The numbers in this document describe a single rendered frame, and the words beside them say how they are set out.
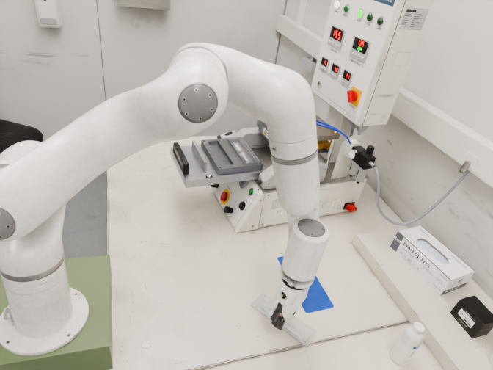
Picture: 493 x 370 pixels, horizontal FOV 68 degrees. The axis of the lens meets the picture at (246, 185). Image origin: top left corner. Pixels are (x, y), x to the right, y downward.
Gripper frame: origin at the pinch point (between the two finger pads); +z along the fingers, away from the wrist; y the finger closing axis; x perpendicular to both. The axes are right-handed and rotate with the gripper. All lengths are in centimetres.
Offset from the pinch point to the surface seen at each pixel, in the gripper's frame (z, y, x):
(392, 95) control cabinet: -43, 67, 10
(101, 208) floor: 82, 42, 158
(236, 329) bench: 7.6, -7.9, 9.1
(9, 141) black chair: 33, 8, 188
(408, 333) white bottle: -4.4, 14.8, -27.8
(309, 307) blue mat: 7.6, 13.4, -2.2
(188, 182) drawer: -14, 10, 48
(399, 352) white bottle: 2.8, 14.3, -28.2
